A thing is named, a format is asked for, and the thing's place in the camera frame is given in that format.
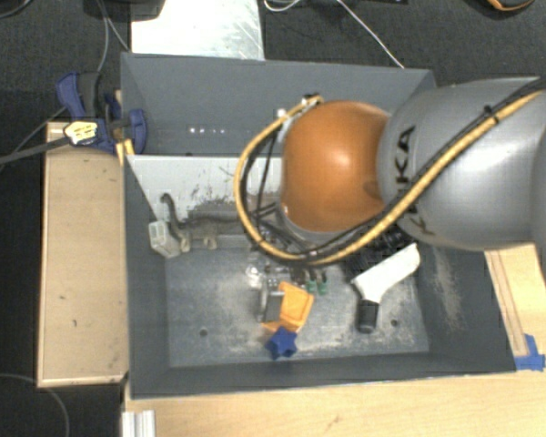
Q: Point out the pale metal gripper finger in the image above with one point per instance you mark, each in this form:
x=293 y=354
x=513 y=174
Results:
x=260 y=299
x=275 y=305

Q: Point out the orange block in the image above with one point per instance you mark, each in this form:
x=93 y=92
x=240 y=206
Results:
x=296 y=307

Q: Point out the blue star-shaped toy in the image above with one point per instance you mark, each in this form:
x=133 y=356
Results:
x=281 y=344

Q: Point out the grey metal bin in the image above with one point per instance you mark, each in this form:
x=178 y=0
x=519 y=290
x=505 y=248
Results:
x=209 y=289

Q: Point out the clear plastic box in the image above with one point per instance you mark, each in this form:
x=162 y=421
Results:
x=164 y=239

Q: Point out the pale wood flat board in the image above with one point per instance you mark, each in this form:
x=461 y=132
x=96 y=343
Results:
x=84 y=267

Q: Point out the black cylinder on white bracket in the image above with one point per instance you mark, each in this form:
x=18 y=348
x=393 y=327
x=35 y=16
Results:
x=387 y=273

